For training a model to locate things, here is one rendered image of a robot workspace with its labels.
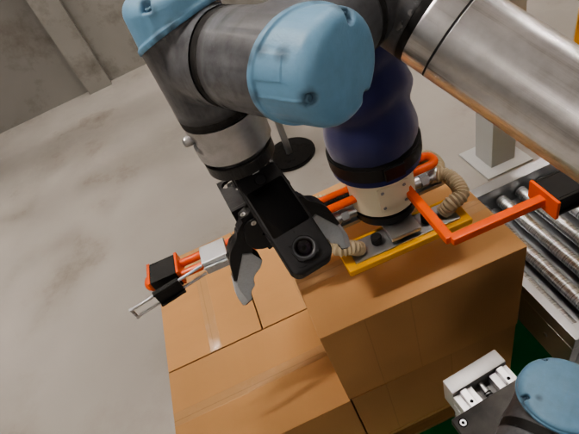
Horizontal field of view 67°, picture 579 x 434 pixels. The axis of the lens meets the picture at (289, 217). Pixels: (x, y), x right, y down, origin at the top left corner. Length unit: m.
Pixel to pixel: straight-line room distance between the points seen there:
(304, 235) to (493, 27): 0.22
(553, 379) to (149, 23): 0.68
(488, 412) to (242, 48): 0.83
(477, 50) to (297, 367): 1.39
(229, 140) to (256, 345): 1.38
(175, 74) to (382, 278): 0.98
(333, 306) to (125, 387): 1.66
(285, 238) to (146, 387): 2.22
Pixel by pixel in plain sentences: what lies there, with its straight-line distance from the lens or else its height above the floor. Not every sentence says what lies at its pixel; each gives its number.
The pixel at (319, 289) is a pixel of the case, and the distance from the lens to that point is 1.26.
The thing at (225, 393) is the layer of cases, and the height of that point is 0.54.
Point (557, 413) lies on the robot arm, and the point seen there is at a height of 1.27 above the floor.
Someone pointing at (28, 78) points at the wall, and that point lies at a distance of 6.39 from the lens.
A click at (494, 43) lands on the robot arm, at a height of 1.78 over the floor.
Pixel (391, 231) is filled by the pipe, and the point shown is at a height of 1.10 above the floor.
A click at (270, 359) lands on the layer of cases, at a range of 1.67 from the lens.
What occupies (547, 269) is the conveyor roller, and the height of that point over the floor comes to 0.55.
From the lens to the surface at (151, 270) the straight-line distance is 1.17.
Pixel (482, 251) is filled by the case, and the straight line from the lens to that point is 1.28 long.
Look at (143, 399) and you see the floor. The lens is 2.56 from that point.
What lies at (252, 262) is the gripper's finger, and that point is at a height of 1.59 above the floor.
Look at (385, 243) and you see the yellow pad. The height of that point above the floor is 1.08.
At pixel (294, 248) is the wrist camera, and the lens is 0.40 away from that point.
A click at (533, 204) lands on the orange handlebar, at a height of 1.19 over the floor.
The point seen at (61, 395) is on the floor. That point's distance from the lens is 2.91.
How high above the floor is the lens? 1.95
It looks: 42 degrees down
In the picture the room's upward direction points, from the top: 23 degrees counter-clockwise
